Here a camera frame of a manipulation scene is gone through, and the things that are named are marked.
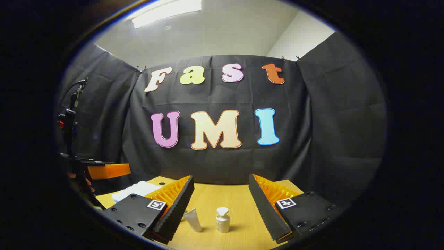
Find white pump bottle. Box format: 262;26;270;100
215;207;231;233

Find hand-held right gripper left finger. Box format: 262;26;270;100
104;175;195;244

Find light blue suitcase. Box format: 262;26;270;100
111;181;162;204

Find white squeeze tube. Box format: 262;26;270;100
183;208;203;233

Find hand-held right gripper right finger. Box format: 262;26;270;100
248;173;343;243

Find black backdrop cloth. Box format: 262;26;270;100
57;31;387;209

